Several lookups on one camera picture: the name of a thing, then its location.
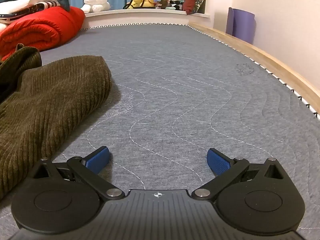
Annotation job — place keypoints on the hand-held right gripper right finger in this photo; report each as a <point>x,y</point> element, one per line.
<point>218,162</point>

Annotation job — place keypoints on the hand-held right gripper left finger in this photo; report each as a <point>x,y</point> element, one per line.
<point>98,158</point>

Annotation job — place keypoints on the olive green boxer shorts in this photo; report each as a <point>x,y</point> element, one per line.
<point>50,110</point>

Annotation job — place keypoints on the grey quilted mattress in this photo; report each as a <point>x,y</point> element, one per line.
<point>175,80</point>

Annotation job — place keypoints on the red quilted blanket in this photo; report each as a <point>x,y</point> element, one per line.
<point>42,32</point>

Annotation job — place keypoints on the purple rolled mat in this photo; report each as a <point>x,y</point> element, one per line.
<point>241,25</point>

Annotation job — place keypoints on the white window ledge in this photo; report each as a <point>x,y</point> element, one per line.
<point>140,17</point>

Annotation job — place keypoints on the white plush toy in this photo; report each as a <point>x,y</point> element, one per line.
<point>96,2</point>

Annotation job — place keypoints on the striped cloth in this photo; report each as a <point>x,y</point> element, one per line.
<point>37,7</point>

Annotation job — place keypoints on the panda plush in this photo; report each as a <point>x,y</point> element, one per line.
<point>177,1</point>

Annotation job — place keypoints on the white folded blanket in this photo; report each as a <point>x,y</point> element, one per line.
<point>22,3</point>

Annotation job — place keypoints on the wooden bed frame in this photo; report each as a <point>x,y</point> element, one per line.
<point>275,64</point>

